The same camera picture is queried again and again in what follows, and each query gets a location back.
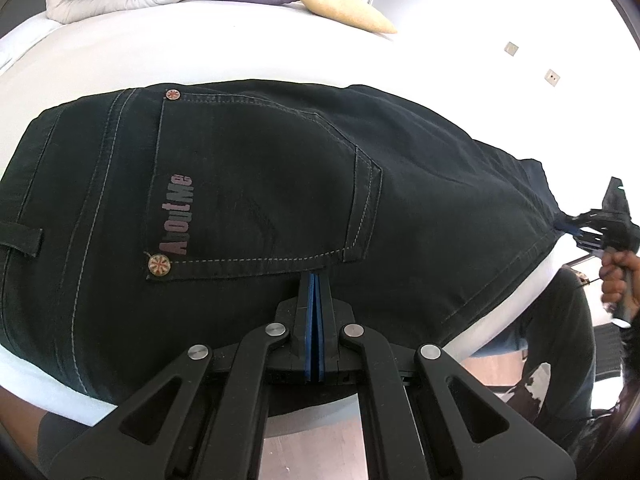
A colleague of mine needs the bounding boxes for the black denim pants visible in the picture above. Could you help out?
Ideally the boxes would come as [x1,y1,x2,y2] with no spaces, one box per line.
[1,80,560,404]

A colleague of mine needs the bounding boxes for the person's right hand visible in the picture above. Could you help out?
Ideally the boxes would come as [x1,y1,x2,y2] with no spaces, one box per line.
[599,252,639,318]

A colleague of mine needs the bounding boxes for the person's legs in jeans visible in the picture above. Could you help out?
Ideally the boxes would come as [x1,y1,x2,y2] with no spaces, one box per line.
[470,264,640,466]

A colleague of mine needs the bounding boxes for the yellow cushion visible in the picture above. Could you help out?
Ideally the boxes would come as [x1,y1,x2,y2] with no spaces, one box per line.
[299,0,397,34]

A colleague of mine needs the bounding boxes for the white bed mattress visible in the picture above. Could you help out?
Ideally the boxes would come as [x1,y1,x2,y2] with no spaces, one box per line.
[1,0,563,426]

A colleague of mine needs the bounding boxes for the wall switch plate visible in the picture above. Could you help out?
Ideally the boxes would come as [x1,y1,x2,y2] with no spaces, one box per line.
[504,42,518,56]
[544,70,560,86]

